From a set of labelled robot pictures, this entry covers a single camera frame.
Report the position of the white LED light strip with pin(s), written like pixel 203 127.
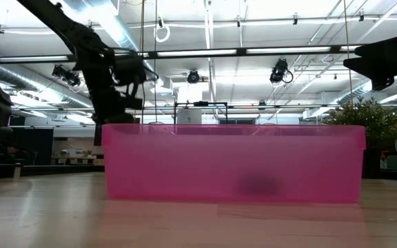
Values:
pixel 288 50
pixel 143 54
pixel 196 52

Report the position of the potted green plant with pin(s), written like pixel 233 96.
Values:
pixel 367 124

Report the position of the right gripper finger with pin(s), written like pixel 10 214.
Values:
pixel 377 70
pixel 384 48

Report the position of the black rectangular stand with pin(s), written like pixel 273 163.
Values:
pixel 202 103

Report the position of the black aluminium frame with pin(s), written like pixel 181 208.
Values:
pixel 241 51

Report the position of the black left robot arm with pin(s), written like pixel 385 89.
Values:
pixel 81 38

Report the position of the black background monitor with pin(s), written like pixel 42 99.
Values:
pixel 98 136

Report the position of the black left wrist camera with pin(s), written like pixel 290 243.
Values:
pixel 129 70

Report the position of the cluttered background workbench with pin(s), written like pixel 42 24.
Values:
pixel 78 156

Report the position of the pink plastic bin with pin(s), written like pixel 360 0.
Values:
pixel 219 155

